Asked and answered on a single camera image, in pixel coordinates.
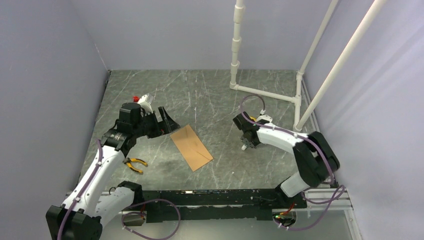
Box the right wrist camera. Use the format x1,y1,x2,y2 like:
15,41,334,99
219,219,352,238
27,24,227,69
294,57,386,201
256,114,273,123

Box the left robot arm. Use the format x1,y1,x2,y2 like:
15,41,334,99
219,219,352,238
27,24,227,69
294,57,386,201
45,102,180,240

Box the yellow handled pliers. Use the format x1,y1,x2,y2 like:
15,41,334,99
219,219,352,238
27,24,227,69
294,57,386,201
123,157,149,175

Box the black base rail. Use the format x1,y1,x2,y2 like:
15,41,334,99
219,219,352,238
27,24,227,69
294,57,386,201
125,188,307,223

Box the white pvc pipe frame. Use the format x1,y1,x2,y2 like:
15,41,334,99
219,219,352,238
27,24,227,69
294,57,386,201
229,0,386,131

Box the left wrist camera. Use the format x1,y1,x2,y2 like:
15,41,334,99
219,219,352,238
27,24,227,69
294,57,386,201
132,93,154,114

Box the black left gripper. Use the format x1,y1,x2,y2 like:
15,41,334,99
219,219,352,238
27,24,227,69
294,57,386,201
133,106,180,139

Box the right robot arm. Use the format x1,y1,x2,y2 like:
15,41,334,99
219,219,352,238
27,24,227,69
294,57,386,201
232,112,340,208

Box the brown paper envelope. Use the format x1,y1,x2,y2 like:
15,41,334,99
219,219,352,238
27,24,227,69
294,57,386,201
170,125,214,172

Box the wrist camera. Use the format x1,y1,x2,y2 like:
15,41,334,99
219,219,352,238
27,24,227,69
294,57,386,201
132,93,154,114
256,114,273,123

